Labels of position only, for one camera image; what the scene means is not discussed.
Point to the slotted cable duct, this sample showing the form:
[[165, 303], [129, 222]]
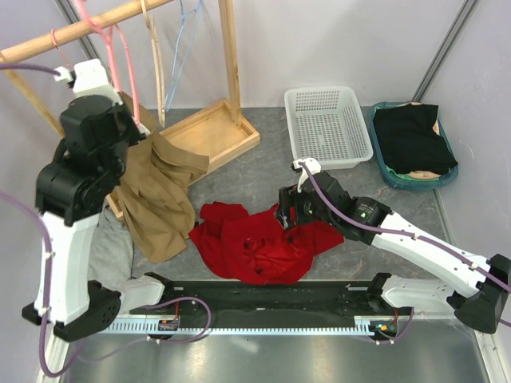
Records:
[[143, 326]]

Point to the teal plastic basket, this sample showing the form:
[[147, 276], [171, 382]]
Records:
[[391, 179]]

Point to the tan skirt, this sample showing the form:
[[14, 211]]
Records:
[[153, 194]]

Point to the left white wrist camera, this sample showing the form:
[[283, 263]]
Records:
[[88, 78]]

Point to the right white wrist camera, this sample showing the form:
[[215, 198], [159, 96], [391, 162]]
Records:
[[306, 166]]

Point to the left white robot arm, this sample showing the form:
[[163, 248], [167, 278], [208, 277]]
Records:
[[70, 191]]

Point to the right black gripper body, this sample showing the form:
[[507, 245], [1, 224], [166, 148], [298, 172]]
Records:
[[303, 211]]

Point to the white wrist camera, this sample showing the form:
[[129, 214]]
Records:
[[88, 78], [306, 166]]

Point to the black garment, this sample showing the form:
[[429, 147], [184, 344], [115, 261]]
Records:
[[410, 140]]

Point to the wooden hanger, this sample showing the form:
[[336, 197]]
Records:
[[157, 62]]

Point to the white plastic basket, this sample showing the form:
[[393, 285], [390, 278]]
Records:
[[326, 123]]

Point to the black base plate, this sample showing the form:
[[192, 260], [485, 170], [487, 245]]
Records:
[[304, 305]]

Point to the blue wire hanger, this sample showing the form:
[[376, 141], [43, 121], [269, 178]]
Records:
[[181, 50]]

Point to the wooden clothes rack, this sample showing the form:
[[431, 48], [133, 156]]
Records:
[[219, 131]]

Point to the pink wire hanger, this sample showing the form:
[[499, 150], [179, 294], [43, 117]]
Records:
[[57, 47]]

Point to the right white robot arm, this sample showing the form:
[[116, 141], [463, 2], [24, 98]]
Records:
[[473, 288]]

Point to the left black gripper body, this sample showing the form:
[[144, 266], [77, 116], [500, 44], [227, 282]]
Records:
[[130, 134]]

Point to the red garment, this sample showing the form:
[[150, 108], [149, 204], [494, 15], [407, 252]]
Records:
[[255, 249]]

